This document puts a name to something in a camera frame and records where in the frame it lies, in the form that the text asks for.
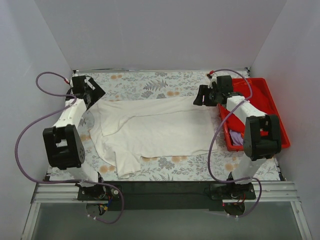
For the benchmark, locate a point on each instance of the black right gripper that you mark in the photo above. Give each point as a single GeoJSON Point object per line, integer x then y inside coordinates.
{"type": "Point", "coordinates": [206, 93]}

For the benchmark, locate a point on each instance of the lavender t-shirt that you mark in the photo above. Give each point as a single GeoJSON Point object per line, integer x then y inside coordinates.
{"type": "Point", "coordinates": [236, 137]}

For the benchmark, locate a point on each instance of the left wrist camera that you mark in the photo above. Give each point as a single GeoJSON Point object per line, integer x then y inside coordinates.
{"type": "Point", "coordinates": [88, 82]}

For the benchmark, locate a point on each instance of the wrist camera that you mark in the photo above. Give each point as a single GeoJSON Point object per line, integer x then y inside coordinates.
{"type": "Point", "coordinates": [88, 82]}
{"type": "Point", "coordinates": [213, 83]}

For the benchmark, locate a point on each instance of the red t-shirt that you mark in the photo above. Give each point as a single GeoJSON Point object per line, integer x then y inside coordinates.
{"type": "Point", "coordinates": [261, 100]}

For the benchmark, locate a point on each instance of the floral patterned table mat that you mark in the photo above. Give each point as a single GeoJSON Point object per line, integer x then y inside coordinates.
{"type": "Point", "coordinates": [160, 85]}

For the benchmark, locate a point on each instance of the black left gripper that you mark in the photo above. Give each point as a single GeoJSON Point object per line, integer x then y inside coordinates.
{"type": "Point", "coordinates": [90, 91]}

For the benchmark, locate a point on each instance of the red plastic bin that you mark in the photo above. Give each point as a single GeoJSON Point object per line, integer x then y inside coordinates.
{"type": "Point", "coordinates": [228, 140]}

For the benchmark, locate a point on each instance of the white t-shirt with robot print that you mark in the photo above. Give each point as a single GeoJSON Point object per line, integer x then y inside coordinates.
{"type": "Point", "coordinates": [125, 132]}

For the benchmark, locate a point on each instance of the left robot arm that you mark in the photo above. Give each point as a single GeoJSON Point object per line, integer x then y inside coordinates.
{"type": "Point", "coordinates": [64, 148]}

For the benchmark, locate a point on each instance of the aluminium frame rail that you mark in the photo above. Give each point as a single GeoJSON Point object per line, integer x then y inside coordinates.
{"type": "Point", "coordinates": [272, 191]}

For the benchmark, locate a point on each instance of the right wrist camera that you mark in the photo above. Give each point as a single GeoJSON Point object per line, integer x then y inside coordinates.
{"type": "Point", "coordinates": [213, 83]}

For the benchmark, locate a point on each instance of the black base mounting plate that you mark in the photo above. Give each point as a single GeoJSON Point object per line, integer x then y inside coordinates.
{"type": "Point", "coordinates": [168, 195]}

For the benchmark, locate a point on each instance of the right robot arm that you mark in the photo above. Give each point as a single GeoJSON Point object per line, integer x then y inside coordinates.
{"type": "Point", "coordinates": [262, 131]}

